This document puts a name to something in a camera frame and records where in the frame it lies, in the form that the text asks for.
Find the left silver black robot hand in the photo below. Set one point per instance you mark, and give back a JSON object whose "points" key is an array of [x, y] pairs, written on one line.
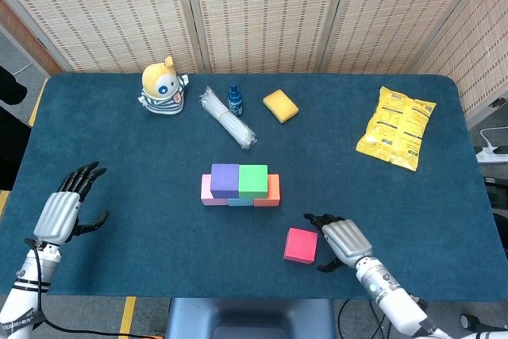
{"points": [[57, 216]]}

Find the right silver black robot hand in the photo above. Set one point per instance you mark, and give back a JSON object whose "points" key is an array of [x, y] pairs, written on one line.
{"points": [[347, 241]]}

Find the red foam cube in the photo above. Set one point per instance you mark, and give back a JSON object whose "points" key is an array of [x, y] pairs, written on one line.
{"points": [[301, 245]]}

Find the orange foam cube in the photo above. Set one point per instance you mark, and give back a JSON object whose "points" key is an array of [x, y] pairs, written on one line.
{"points": [[274, 192]]}

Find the green foam cube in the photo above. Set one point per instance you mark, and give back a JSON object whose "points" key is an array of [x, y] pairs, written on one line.
{"points": [[252, 181]]}

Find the purple foam cube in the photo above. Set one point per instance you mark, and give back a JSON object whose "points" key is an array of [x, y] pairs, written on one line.
{"points": [[225, 180]]}

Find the pink foam cube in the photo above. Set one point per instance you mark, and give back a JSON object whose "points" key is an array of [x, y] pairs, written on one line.
{"points": [[205, 188]]}

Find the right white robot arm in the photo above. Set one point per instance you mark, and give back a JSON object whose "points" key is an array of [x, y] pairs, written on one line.
{"points": [[393, 299]]}

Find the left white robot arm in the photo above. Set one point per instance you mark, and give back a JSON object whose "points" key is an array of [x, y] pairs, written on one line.
{"points": [[21, 287]]}

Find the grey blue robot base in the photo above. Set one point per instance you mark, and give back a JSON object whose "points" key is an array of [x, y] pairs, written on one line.
{"points": [[246, 319]]}

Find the black equipment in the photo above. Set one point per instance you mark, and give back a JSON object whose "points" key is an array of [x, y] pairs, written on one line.
{"points": [[12, 148]]}

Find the light blue foam cube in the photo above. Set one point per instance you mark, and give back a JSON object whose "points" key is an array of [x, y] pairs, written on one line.
{"points": [[240, 202]]}

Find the blue felt table cover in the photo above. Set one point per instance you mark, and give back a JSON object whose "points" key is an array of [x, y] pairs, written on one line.
{"points": [[158, 156]]}

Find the yellow snack bag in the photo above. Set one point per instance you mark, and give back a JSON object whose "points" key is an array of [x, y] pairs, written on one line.
{"points": [[397, 128]]}

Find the yellow sponge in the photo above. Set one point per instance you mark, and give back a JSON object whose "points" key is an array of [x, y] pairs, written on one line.
{"points": [[279, 106]]}

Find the dark grey box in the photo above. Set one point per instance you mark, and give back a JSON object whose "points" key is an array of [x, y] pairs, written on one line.
{"points": [[500, 196]]}

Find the yellow plush toy striped shirt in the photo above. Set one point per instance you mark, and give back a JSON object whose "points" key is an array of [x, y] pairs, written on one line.
{"points": [[162, 93]]}

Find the white power strip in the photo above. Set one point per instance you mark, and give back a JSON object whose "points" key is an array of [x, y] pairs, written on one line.
{"points": [[488, 155]]}

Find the clear plastic bag bundle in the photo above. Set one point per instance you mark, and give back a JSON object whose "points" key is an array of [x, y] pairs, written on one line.
{"points": [[228, 118]]}

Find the blue spray bottle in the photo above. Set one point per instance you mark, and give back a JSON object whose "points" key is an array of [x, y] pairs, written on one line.
{"points": [[235, 105]]}

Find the woven folding screen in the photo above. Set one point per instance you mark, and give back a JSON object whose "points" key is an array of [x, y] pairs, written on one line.
{"points": [[258, 9]]}

